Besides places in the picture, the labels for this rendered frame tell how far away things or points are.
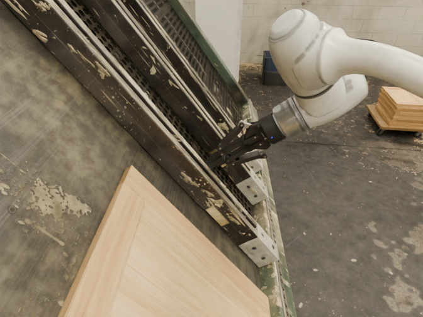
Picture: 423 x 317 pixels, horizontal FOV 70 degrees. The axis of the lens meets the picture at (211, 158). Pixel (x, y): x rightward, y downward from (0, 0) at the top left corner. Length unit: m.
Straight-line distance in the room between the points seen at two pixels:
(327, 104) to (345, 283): 1.64
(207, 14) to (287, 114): 3.68
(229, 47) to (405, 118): 2.30
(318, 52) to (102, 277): 0.51
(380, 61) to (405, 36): 5.69
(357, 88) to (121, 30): 0.63
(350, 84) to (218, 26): 3.71
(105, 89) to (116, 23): 0.30
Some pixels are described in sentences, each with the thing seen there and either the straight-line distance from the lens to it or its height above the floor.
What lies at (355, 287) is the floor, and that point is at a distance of 2.22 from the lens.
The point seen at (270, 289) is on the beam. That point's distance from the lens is 0.98.
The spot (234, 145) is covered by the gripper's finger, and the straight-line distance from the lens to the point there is 0.79.
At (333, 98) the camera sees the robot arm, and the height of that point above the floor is 1.46.
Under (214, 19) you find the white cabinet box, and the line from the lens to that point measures 4.35.
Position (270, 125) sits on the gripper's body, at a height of 1.37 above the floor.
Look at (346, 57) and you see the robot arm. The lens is 0.60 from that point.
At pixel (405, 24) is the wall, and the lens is 6.22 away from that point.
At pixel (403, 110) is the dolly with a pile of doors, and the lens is 3.80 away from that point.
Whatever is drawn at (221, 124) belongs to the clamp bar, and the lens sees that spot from 1.23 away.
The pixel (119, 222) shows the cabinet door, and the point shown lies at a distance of 0.55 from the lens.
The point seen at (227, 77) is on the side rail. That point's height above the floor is 1.07.
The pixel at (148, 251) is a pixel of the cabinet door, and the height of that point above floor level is 1.27.
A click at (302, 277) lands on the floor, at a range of 2.15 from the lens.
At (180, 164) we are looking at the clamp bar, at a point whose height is 1.28.
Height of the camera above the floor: 1.71
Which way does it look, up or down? 34 degrees down
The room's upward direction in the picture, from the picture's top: straight up
